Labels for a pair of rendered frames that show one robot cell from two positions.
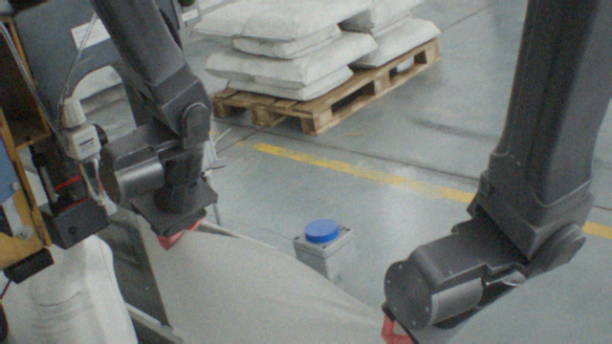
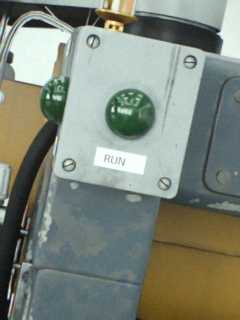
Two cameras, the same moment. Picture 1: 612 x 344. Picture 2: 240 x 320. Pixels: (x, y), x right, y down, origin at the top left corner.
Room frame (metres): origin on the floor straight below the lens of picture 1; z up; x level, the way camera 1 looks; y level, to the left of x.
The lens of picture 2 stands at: (1.45, -0.27, 1.28)
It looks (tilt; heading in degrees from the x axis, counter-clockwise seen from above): 3 degrees down; 125
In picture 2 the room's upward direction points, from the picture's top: 11 degrees clockwise
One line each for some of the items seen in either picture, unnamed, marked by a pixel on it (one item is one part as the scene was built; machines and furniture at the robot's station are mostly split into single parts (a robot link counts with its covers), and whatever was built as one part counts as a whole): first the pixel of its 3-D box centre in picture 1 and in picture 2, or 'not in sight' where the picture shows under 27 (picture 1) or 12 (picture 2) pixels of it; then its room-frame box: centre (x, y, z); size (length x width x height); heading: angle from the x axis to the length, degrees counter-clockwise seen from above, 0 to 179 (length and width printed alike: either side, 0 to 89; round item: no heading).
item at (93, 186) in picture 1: (93, 178); not in sight; (0.92, 0.29, 1.11); 0.03 x 0.03 x 0.06
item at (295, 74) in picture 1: (314, 56); not in sight; (3.88, -0.17, 0.32); 0.66 x 0.43 x 0.15; 134
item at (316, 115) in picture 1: (327, 76); not in sight; (4.24, -0.24, 0.07); 1.20 x 0.82 x 0.14; 134
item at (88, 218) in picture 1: (72, 217); not in sight; (0.96, 0.34, 1.04); 0.08 x 0.06 x 0.05; 132
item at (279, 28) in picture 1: (308, 12); not in sight; (3.88, -0.18, 0.56); 0.66 x 0.42 x 0.15; 132
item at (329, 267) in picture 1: (324, 248); not in sight; (1.11, -0.01, 0.81); 0.08 x 0.08 x 0.06; 42
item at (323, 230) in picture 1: (321, 232); not in sight; (1.11, -0.01, 0.84); 0.06 x 0.06 x 0.02
